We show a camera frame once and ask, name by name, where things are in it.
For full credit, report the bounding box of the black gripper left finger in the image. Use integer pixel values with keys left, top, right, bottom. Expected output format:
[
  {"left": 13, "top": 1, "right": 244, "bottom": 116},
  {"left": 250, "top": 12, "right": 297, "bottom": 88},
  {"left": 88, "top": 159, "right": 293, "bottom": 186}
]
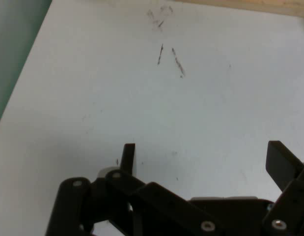
[{"left": 45, "top": 144, "right": 223, "bottom": 236}]

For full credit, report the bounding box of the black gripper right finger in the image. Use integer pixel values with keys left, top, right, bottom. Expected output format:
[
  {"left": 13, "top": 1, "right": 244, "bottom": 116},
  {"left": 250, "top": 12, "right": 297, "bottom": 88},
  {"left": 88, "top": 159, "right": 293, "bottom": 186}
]
[{"left": 262, "top": 140, "right": 304, "bottom": 236}]

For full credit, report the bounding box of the bamboo cutting board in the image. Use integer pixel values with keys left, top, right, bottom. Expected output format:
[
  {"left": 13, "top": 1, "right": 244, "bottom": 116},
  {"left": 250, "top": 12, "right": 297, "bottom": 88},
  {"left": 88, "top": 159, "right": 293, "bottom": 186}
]
[{"left": 175, "top": 0, "right": 304, "bottom": 19}]

